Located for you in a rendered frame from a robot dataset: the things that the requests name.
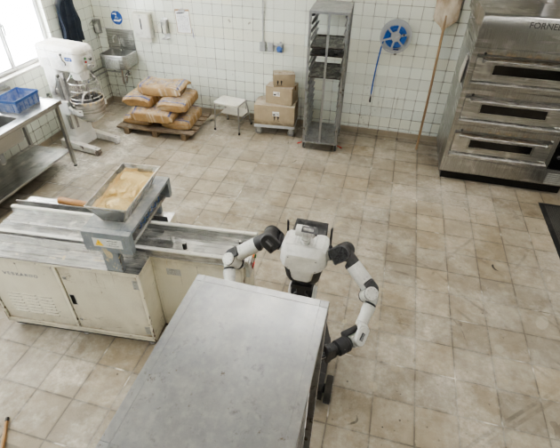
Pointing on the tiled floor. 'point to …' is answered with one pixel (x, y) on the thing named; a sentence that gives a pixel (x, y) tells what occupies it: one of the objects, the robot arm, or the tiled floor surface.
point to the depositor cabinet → (73, 284)
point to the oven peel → (449, 14)
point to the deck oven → (515, 97)
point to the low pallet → (164, 128)
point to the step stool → (232, 108)
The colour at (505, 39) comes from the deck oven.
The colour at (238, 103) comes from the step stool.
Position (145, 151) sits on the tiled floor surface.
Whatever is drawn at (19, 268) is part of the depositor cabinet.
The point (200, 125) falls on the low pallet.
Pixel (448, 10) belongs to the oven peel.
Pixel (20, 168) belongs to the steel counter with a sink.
